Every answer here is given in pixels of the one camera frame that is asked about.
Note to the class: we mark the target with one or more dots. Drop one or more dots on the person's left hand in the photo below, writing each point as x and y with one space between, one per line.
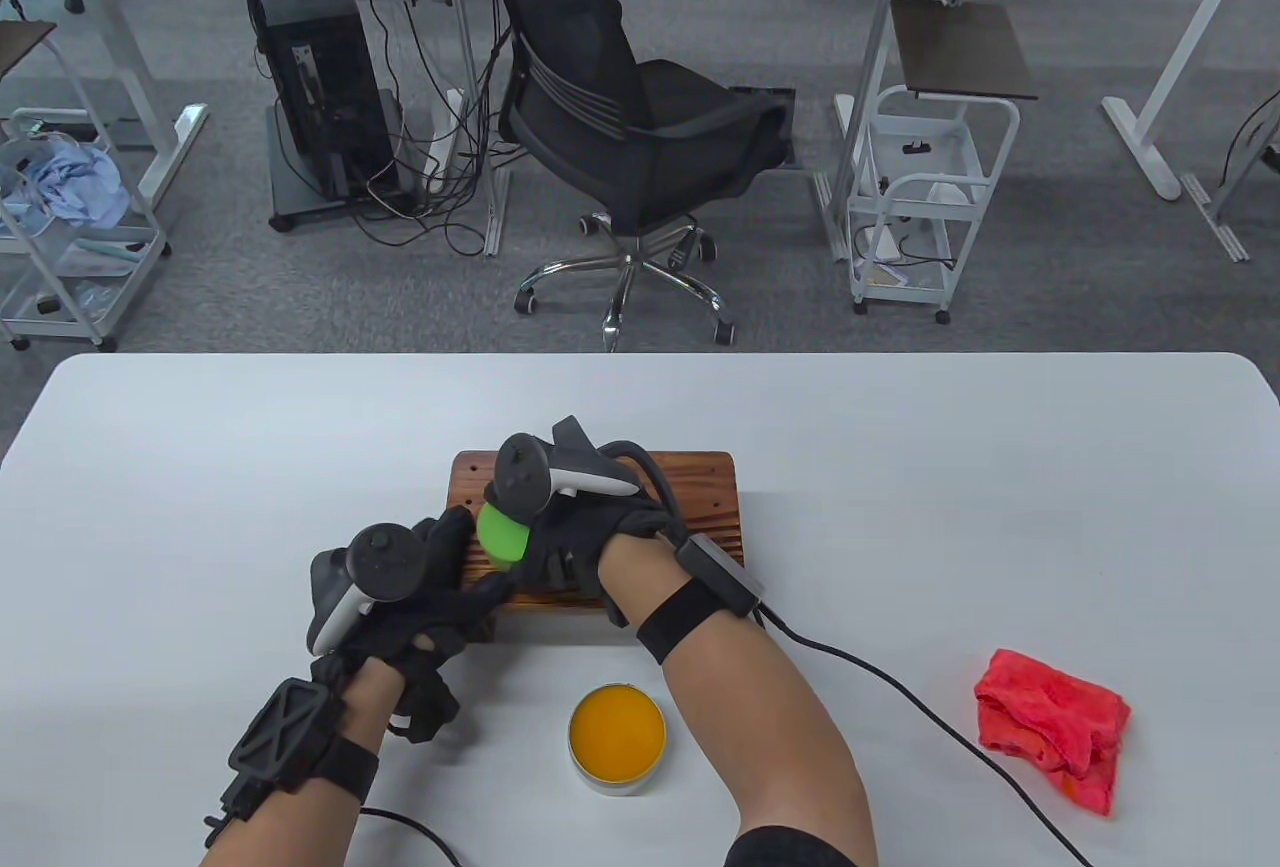
435 617

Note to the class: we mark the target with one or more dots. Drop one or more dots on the person's right hand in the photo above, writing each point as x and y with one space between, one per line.
580 537

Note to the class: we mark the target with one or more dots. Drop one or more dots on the green round sponge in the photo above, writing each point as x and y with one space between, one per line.
500 537

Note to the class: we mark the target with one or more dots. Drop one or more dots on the brown wooden stool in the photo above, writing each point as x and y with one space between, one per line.
710 497

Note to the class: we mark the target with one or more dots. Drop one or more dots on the round silver wood wax tin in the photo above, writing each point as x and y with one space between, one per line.
615 732

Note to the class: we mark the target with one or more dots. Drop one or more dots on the red cloth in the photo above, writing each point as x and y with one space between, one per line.
1060 717

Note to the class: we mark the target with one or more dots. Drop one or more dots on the person's left forearm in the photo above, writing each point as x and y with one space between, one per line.
295 827

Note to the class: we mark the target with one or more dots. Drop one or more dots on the black and white controller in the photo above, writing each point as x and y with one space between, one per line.
520 472
385 562

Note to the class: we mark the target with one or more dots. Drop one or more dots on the person's black sleeve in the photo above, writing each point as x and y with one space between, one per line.
790 849

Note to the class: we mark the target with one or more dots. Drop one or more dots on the yellowish booklet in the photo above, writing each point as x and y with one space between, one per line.
885 275

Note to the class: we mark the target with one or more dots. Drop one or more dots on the white power strip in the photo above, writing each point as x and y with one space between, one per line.
440 152

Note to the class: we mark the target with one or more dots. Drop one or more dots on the black mesh office chair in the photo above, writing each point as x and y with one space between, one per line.
600 107

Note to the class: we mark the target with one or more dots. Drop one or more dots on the grey rolling computer stand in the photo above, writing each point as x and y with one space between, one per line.
300 202

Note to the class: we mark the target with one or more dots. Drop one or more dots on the black floor box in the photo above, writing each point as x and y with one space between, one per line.
770 95

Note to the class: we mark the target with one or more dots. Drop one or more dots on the black computer tower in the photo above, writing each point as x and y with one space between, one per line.
330 107

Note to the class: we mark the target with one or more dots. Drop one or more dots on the white paper bag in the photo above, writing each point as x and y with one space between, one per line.
950 192

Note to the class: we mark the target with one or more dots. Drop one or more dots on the light blue cloth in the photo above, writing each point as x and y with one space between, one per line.
70 187

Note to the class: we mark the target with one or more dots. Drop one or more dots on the dark brown board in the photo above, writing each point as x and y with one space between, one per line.
960 47

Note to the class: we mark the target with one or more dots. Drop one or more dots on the dark brown side table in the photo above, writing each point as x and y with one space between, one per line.
20 42

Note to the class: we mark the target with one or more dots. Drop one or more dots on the black box wrist camera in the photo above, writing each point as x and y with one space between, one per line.
720 575

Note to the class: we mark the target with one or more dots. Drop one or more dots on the black lattice wrist mount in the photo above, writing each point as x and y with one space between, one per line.
280 732

